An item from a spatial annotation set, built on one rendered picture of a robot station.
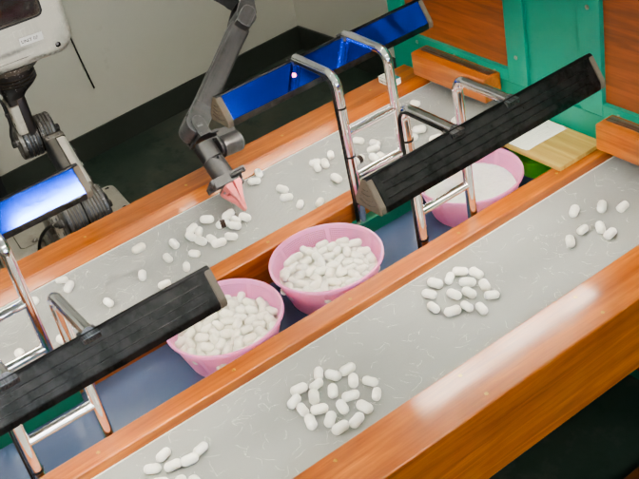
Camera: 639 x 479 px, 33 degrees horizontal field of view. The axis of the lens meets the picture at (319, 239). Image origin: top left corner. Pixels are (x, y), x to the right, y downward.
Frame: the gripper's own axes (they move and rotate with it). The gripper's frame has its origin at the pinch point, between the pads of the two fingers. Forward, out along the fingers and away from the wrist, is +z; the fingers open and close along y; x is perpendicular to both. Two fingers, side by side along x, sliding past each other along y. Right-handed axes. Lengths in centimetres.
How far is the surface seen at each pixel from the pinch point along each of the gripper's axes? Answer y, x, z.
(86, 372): -66, -66, 30
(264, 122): 96, 164, -74
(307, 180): 19.6, 1.3, 1.1
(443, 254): 19, -36, 40
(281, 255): -4.7, -15.0, 18.6
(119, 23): 61, 154, -139
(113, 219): -26.0, 14.8, -17.3
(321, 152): 30.4, 6.6, -5.2
